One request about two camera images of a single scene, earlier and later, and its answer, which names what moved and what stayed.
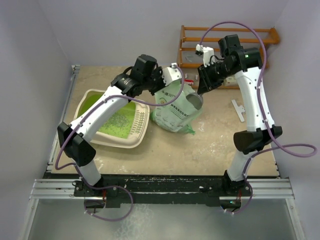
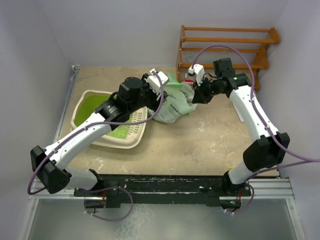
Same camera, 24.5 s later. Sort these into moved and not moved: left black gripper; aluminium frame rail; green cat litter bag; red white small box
Moved: left black gripper; green cat litter bag
Not moved: red white small box; aluminium frame rail
